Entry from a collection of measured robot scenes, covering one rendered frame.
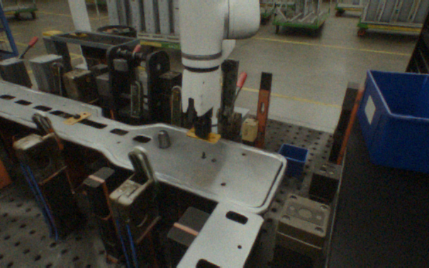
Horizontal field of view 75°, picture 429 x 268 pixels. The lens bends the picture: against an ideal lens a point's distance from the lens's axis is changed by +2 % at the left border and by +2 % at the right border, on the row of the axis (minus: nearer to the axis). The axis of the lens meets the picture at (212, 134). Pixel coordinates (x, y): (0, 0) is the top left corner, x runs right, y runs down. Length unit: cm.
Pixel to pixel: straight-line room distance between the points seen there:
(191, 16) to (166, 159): 36
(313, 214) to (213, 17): 39
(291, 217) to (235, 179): 19
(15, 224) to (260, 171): 83
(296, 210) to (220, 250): 15
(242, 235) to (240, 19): 40
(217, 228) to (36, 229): 69
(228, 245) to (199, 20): 41
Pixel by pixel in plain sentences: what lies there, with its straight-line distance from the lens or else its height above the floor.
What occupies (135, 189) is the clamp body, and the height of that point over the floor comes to 105.
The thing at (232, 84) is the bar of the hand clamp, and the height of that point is 116.
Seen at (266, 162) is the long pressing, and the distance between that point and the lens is 72.
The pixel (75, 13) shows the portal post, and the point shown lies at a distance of 478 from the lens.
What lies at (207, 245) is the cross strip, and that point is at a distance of 54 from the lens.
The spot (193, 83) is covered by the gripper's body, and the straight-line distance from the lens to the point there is 58.
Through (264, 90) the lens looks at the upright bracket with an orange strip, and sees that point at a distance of 74.
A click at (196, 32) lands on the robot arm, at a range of 55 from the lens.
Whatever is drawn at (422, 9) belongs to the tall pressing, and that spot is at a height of 57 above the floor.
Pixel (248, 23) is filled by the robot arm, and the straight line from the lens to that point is 56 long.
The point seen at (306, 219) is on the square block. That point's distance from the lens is 52.
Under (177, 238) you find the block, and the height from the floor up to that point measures 98.
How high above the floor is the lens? 143
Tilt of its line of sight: 32 degrees down
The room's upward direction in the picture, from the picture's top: straight up
